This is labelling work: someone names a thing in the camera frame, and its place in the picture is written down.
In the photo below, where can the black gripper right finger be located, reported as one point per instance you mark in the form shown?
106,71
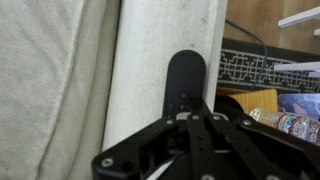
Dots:
253,146

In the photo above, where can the black white patterned rug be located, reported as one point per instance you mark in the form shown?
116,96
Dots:
246,70

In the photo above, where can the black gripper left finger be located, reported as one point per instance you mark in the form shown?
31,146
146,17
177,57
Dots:
156,143

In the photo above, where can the clear plastic water bottle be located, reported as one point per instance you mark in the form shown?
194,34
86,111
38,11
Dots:
286,123

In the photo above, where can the black remote control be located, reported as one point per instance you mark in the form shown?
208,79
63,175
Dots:
185,73

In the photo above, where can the blue plastic bin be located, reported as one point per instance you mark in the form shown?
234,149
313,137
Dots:
300,103

